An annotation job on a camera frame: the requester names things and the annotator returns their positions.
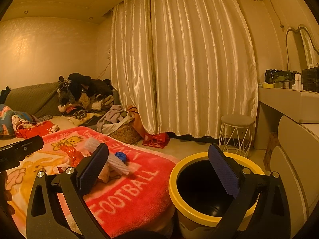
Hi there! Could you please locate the lilac garment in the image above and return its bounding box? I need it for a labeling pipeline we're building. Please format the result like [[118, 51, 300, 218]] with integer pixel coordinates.
[[96, 105, 134, 135]]

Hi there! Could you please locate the heart shaped mirror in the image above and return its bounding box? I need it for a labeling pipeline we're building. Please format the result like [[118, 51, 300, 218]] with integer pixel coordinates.
[[285, 24, 318, 73]]

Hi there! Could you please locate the orange cloth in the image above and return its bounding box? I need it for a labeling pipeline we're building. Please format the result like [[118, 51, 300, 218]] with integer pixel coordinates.
[[127, 105, 146, 139]]

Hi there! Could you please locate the red shiny wrapper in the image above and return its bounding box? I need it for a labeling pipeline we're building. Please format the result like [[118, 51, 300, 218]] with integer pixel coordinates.
[[60, 145, 84, 167]]

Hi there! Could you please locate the red patterned cloth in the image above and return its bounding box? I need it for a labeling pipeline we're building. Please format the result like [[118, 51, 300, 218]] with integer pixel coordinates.
[[15, 121, 59, 139]]

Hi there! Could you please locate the white wire frame stool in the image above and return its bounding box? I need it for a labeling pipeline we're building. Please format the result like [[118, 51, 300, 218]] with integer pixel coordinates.
[[219, 114, 255, 158]]

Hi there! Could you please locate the yellow rimmed trash bin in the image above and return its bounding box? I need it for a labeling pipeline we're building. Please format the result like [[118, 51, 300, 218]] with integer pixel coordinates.
[[169, 151, 264, 238]]

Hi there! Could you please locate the black storage box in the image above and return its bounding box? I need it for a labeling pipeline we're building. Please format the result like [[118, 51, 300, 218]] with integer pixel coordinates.
[[302, 67, 319, 92]]

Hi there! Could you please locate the cream satin curtain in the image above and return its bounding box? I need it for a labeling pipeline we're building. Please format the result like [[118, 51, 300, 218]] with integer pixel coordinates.
[[110, 0, 258, 138]]

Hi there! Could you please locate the pink football bear blanket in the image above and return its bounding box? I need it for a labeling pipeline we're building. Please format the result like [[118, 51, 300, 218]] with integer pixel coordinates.
[[6, 127, 177, 237]]

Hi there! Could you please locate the person's left hand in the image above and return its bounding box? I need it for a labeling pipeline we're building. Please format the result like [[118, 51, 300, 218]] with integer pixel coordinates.
[[1, 171, 15, 215]]

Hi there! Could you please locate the blue wrapper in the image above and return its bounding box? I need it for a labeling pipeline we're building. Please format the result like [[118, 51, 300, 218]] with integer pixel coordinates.
[[115, 152, 127, 162]]

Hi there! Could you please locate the patterned laundry basket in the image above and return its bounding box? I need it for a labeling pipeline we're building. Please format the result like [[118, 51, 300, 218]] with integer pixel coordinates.
[[109, 122, 142, 145]]

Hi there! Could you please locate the red plastic bag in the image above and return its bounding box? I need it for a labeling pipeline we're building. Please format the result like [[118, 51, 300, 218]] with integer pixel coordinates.
[[142, 133, 170, 148]]

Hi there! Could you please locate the white vanity dresser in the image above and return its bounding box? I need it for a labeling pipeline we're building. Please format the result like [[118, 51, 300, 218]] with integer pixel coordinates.
[[254, 88, 318, 236]]

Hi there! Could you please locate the pile of dark clothes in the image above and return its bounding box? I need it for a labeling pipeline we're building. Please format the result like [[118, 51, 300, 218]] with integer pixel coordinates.
[[57, 73, 117, 123]]

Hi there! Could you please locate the dark cosmetic bag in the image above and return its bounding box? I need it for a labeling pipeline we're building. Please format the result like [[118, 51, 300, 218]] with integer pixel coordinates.
[[264, 69, 293, 84]]

